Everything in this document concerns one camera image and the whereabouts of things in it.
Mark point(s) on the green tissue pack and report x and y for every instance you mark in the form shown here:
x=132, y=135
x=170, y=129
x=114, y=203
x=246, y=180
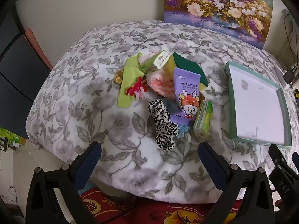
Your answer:
x=155, y=63
x=202, y=123

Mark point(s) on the yellow green sponge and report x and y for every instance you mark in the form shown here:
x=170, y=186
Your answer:
x=186, y=61

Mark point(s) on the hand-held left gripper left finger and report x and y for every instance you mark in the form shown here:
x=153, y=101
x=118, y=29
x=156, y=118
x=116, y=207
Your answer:
x=90, y=158

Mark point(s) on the yellow toy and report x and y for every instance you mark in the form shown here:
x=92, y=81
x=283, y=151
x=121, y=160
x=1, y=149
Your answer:
x=297, y=96

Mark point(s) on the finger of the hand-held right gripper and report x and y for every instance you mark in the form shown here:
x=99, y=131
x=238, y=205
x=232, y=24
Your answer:
x=296, y=159
x=280, y=168

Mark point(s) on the grey blue cloth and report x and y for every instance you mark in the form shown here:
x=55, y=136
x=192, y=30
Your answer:
x=171, y=108

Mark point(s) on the red pink pipe-cleaner flower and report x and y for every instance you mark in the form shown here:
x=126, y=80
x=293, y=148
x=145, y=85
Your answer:
x=136, y=88

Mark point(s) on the gold round tin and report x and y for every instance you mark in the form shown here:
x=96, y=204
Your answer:
x=118, y=78

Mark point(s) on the grey floral fleece blanket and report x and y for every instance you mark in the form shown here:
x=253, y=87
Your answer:
x=93, y=74

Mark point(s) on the green shallow box tray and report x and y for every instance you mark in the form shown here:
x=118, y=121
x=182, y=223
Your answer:
x=257, y=107

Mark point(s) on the green patterned box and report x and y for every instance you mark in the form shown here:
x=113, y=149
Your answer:
x=11, y=136

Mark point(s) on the purple baby wipes pack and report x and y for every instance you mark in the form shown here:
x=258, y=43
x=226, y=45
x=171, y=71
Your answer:
x=186, y=91

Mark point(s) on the black power adapter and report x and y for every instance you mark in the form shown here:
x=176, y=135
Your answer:
x=289, y=77

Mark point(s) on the red patterned rug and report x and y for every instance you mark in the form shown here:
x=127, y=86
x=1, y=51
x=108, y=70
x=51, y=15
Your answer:
x=151, y=214

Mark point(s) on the light green cloth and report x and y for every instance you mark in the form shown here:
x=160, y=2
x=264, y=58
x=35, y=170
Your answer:
x=130, y=74

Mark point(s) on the pink fluffy towel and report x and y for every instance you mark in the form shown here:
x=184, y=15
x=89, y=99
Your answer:
x=161, y=81

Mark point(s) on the dark cabinet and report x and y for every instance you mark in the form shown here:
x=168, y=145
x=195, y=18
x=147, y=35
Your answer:
x=16, y=74

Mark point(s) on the light blue face mask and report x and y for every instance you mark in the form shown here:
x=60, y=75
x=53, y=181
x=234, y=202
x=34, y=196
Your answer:
x=184, y=132

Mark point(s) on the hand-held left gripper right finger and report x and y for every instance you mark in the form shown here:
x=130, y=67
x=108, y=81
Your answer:
x=212, y=165

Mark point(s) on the flower bouquet painting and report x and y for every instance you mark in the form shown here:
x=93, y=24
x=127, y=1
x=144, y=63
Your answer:
x=210, y=4

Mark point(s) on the leopard print scrunchie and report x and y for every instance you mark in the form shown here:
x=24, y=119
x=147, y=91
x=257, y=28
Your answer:
x=163, y=130

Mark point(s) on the small purple packet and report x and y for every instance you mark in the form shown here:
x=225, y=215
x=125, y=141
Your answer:
x=178, y=120

